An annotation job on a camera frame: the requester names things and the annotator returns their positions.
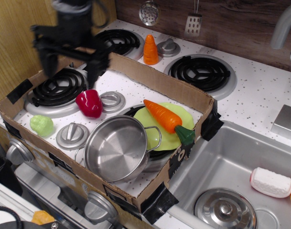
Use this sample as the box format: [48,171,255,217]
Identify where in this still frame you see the red toy bell pepper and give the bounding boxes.
[75,89,103,119]

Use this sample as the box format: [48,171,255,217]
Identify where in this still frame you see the orange toy carrot green top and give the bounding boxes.
[143,99,196,145]

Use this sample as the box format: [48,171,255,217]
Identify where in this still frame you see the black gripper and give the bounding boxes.
[30,9,110,89]

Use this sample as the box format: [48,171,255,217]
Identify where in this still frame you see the black cable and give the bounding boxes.
[0,206,24,229]

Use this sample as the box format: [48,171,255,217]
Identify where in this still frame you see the silver stove knob centre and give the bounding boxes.
[100,91,126,114]

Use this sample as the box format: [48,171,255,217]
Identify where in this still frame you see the black burner front left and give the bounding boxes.
[24,67,88,118]

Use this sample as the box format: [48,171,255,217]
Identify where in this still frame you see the light green plastic plate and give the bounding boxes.
[133,100,194,151]

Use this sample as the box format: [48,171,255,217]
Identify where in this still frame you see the yellow orange toy piece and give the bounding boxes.
[31,210,55,225]

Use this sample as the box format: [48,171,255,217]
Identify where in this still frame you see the silver oven knob left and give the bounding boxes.
[6,138,35,165]

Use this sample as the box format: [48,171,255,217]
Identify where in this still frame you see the hanging silver strainer spoon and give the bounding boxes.
[139,0,161,26]

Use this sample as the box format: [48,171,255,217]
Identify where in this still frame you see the silver stove knob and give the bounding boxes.
[157,38,181,57]
[56,123,89,150]
[100,91,126,114]

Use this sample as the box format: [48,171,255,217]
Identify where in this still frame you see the silver oven knob right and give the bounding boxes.
[84,191,118,225]

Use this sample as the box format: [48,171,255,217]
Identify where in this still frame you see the black burner under plate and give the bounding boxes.
[118,104,181,172]

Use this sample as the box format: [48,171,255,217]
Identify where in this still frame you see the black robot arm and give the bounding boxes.
[30,0,111,89]

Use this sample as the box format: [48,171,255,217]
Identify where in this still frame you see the silver stove knob back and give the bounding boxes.
[157,38,181,57]

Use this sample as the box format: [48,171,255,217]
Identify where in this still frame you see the stainless steel sink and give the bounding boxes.
[154,122,291,229]

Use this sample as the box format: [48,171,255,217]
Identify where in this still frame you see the stainless steel pot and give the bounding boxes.
[79,115,160,183]

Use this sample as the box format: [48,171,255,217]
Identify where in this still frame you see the white and red toy food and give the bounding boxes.
[250,167,291,198]

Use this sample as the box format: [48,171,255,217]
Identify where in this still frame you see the orange toy cone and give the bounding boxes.
[143,34,159,65]

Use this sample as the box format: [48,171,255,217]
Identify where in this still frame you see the steel pot lid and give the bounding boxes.
[193,188,257,229]

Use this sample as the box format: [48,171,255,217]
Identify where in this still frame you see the hanging silver spatula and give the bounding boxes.
[184,0,202,38]

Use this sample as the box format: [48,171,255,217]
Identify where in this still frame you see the light green toy vegetable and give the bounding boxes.
[30,114,54,137]

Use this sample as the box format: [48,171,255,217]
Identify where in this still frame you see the silver faucet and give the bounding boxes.
[270,5,291,50]

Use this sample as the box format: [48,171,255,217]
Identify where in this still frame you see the silver stove knob front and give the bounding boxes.
[56,123,89,150]

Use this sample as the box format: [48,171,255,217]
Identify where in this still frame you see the black burner back right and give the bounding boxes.
[164,54,237,100]

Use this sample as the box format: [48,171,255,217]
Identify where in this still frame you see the silver oven knob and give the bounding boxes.
[6,138,35,165]
[84,191,118,225]

